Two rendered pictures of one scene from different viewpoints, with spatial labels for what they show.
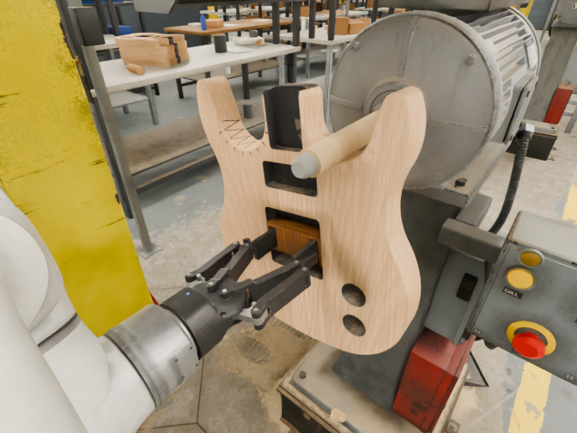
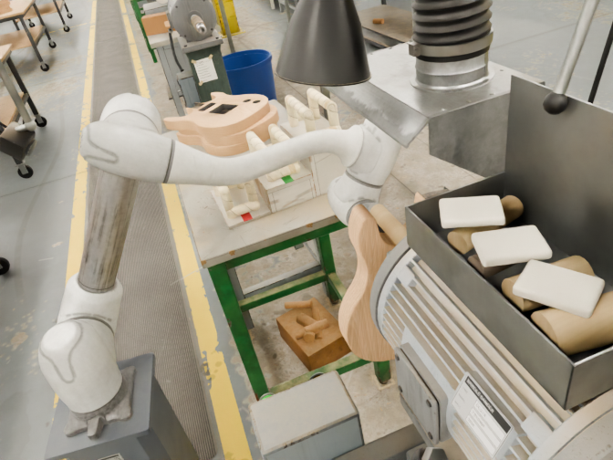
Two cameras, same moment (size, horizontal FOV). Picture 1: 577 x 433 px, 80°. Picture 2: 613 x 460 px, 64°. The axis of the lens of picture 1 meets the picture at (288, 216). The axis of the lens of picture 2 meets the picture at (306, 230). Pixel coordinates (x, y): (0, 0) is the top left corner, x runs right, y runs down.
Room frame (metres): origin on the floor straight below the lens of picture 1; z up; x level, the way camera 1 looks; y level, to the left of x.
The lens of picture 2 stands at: (0.71, -0.73, 1.79)
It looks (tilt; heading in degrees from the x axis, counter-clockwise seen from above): 35 degrees down; 128
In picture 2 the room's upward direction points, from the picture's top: 12 degrees counter-clockwise
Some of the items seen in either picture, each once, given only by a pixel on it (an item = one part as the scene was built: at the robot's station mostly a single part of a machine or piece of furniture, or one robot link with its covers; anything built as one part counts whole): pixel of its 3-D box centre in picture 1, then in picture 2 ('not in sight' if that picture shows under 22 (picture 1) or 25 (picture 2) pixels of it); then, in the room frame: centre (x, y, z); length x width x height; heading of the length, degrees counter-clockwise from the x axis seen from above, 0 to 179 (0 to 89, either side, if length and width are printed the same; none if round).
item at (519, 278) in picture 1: (520, 277); not in sight; (0.35, -0.32, 1.07); 0.03 x 0.01 x 0.03; 51
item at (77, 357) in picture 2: not in sight; (77, 360); (-0.40, -0.39, 0.87); 0.18 x 0.16 x 0.22; 135
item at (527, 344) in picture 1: (529, 341); not in sight; (0.31, -0.35, 0.98); 0.04 x 0.04 x 0.04; 51
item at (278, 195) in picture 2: not in sight; (278, 177); (-0.27, 0.42, 0.98); 0.27 x 0.16 x 0.09; 145
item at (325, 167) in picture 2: not in sight; (316, 152); (-0.18, 0.55, 1.02); 0.27 x 0.15 x 0.17; 145
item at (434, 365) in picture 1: (440, 359); not in sight; (0.60, -0.44, 0.49); 0.25 x 0.12 x 0.37; 141
